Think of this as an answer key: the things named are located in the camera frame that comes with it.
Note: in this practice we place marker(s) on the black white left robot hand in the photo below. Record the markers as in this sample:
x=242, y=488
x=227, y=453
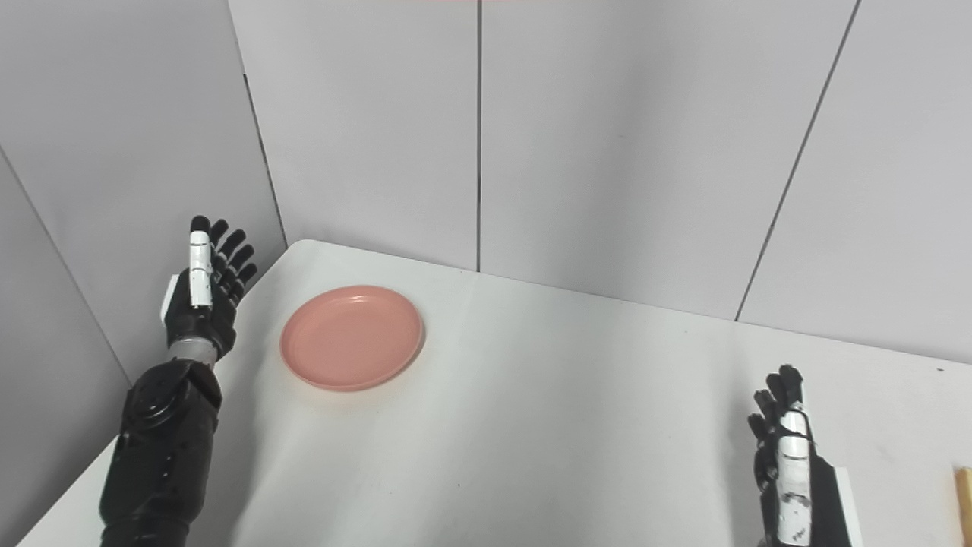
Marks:
x=186, y=323

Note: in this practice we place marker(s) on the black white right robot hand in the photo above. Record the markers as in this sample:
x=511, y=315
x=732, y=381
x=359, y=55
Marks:
x=824, y=509

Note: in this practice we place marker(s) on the slice of white bread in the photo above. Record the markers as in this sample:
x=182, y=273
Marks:
x=964, y=509

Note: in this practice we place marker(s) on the pink round plate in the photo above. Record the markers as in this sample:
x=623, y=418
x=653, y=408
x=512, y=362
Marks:
x=351, y=338

